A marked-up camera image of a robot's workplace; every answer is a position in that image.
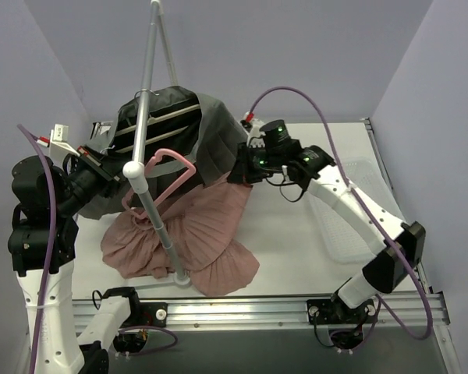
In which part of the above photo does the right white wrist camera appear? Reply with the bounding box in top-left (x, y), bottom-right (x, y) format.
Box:
top-left (240, 112), bottom-right (265, 148)

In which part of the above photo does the aluminium mounting rail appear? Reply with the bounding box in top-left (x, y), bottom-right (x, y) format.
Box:
top-left (73, 291), bottom-right (450, 332)

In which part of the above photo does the pink plastic hanger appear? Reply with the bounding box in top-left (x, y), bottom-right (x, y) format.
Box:
top-left (121, 148), bottom-right (197, 220)

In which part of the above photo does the white plastic basket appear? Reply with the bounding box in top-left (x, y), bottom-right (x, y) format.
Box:
top-left (308, 157), bottom-right (404, 265)

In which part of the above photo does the silver clothes rack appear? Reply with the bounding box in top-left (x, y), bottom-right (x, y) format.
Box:
top-left (119, 0), bottom-right (247, 289)

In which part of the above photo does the purple cable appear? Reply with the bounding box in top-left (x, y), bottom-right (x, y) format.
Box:
top-left (248, 87), bottom-right (433, 340)
top-left (16, 123), bottom-right (59, 374)

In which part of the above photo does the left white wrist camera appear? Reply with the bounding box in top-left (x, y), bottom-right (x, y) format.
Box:
top-left (33, 124), bottom-right (80, 161)

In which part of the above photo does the wooden multi-bar hanger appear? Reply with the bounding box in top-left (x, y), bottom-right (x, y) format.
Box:
top-left (112, 104), bottom-right (200, 153)

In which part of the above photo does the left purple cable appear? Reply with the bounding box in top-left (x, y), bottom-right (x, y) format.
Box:
top-left (16, 123), bottom-right (59, 374)

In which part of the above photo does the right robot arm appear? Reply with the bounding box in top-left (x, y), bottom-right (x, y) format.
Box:
top-left (228, 119), bottom-right (426, 322)

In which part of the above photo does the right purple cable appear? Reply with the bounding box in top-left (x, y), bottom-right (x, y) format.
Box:
top-left (248, 87), bottom-right (433, 340)

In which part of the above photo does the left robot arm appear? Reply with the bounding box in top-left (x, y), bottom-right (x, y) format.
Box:
top-left (8, 147), bottom-right (142, 373)

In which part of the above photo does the pink pleated skirt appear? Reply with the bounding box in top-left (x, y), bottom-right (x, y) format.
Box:
top-left (101, 176), bottom-right (260, 297)

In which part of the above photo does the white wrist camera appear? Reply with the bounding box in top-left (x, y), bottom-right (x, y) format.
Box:
top-left (33, 124), bottom-right (80, 161)
top-left (240, 112), bottom-right (265, 148)

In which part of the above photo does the grey pleated skirt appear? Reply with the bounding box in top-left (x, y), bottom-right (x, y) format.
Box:
top-left (77, 86), bottom-right (246, 221)

